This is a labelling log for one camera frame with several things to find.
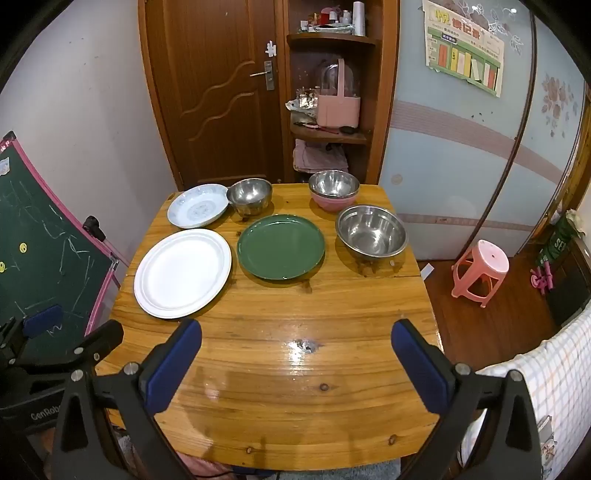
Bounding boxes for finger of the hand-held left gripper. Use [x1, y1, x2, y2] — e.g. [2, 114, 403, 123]
[0, 305, 64, 358]
[14, 319, 124, 376]

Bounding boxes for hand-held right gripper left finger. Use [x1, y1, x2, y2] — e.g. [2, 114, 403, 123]
[51, 318, 204, 480]

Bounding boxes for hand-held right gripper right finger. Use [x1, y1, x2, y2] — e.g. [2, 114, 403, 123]
[390, 318, 543, 480]

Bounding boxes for white plate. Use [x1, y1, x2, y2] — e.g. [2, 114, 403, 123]
[134, 228, 232, 319]

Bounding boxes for large steel bowl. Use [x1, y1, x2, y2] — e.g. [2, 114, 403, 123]
[335, 205, 409, 260]

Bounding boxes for green plate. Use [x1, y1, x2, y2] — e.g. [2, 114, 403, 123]
[237, 213, 326, 281]

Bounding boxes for blue patterned plate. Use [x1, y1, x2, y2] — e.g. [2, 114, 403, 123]
[167, 184, 230, 229]

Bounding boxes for small steel bowl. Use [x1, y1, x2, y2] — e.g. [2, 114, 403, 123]
[226, 178, 273, 217]

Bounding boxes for pink bowl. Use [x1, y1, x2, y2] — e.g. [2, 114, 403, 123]
[310, 187, 358, 213]

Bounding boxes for medium steel bowl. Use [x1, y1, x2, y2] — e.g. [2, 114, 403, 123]
[308, 170, 360, 199]

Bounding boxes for black clamp knob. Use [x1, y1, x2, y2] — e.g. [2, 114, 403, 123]
[83, 215, 107, 243]

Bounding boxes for pink plastic stool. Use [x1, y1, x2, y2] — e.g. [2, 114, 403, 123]
[451, 239, 510, 308]

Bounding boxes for white checked cloth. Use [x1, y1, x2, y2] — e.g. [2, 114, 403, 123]
[457, 307, 591, 480]

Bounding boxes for pink toy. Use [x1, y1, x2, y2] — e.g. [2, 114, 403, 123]
[530, 261, 555, 291]

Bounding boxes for dark wooden cabinet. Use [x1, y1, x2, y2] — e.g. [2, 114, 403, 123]
[545, 235, 591, 328]

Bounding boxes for green bag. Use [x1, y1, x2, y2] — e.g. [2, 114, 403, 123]
[538, 217, 580, 266]

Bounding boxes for light blue sliding wardrobe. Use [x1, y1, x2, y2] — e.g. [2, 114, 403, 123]
[379, 0, 591, 259]

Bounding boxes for pink cloth pile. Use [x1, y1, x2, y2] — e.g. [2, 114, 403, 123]
[293, 138, 349, 174]

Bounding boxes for black brush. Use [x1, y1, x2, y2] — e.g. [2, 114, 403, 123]
[294, 121, 361, 136]

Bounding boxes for pink basket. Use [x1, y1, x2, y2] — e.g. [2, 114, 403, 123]
[316, 58, 361, 129]

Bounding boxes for brown wooden door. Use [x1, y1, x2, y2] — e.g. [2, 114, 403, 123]
[139, 0, 284, 190]

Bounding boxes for brown wooden shelf unit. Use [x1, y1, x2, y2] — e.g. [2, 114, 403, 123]
[281, 0, 400, 185]

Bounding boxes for silver foil packets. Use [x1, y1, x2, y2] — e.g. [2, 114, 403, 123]
[286, 90, 319, 123]

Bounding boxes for clear plastic dome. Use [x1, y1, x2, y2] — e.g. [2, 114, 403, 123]
[315, 62, 361, 95]

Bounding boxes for green chalkboard with pink frame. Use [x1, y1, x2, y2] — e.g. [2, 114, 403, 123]
[0, 131, 118, 365]

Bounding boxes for metal door handle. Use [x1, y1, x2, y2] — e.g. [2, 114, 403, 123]
[250, 60, 275, 90]

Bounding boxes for wall poster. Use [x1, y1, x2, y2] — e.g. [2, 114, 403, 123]
[422, 0, 505, 97]

